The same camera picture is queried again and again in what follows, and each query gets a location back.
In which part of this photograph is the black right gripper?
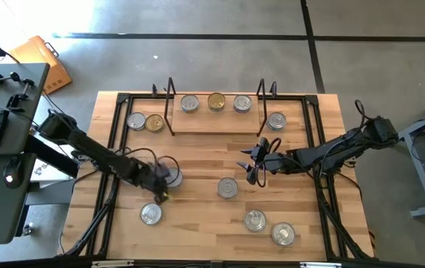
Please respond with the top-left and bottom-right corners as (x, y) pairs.
(236, 137), (295, 186)

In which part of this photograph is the silver-lid teal yellow can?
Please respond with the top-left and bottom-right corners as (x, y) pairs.
(139, 202), (164, 226)
(165, 166), (185, 189)
(179, 93), (201, 114)

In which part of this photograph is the silver-lid blue label can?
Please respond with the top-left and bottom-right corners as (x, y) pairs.
(271, 222), (297, 246)
(217, 176), (239, 200)
(233, 93), (254, 114)
(244, 208), (267, 233)

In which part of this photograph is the silver-lid green label can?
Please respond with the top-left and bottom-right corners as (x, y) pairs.
(266, 112), (287, 132)
(126, 111), (147, 132)

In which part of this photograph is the gold-lid green label can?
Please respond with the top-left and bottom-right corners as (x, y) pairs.
(144, 113), (165, 134)
(206, 92), (227, 112)

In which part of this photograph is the wooden shelf black metal frame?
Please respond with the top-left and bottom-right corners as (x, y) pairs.
(162, 77), (268, 138)

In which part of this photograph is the white printed box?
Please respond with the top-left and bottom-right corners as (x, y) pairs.
(29, 147), (77, 183)

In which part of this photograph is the black diagonal desk strut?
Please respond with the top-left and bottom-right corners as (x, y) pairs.
(24, 134), (81, 179)

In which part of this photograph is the black computer mouse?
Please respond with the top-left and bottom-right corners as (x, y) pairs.
(3, 156), (24, 189)

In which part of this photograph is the orange plastic case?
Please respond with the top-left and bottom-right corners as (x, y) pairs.
(9, 35), (74, 95)

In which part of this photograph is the grey metal table base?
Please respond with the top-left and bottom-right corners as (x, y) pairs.
(384, 92), (425, 219)

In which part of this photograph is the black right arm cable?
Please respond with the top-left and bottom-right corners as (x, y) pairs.
(255, 136), (283, 189)

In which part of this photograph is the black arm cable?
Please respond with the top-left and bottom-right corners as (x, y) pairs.
(122, 147), (182, 176)
(255, 136), (283, 189)

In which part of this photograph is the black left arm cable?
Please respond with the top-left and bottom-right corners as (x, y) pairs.
(122, 147), (182, 176)

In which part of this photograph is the silver metal bracket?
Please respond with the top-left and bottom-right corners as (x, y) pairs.
(300, 262), (343, 268)
(92, 260), (135, 268)

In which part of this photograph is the black floor cable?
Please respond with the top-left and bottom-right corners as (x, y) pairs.
(42, 91), (68, 120)

